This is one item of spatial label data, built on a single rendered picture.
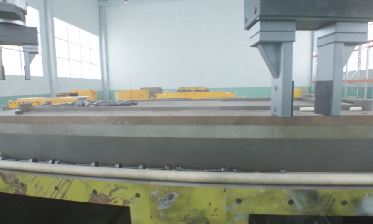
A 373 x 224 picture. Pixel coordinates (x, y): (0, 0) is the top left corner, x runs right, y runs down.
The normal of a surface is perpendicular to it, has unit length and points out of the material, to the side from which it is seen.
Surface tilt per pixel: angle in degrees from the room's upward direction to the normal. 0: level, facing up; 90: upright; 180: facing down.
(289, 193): 90
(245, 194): 90
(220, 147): 90
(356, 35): 90
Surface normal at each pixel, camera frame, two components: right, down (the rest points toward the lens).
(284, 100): 0.00, 0.11
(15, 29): 0.61, 0.07
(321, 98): -1.00, 0.02
